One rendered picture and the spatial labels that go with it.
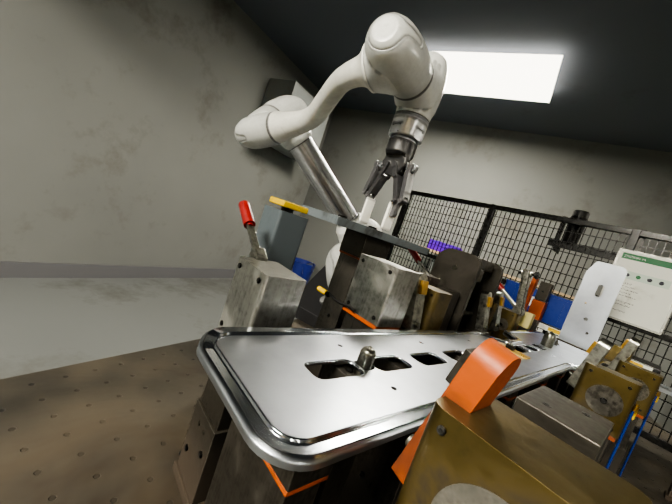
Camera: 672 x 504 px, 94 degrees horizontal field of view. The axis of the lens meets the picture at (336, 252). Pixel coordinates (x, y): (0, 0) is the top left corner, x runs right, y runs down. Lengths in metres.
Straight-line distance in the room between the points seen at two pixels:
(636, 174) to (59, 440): 4.45
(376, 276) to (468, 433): 0.41
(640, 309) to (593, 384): 1.00
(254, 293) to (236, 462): 0.19
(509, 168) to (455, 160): 0.62
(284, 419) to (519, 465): 0.15
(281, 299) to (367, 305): 0.22
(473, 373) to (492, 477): 0.06
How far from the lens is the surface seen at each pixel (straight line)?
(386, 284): 0.58
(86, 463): 0.66
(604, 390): 0.88
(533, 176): 4.25
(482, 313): 1.02
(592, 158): 4.36
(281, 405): 0.28
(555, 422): 0.45
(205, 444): 0.54
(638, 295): 1.85
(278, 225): 0.61
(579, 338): 1.58
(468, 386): 0.25
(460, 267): 0.94
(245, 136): 1.15
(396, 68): 0.72
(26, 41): 3.08
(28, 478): 0.65
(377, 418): 0.32
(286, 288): 0.43
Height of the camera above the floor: 1.15
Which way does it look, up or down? 5 degrees down
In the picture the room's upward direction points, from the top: 19 degrees clockwise
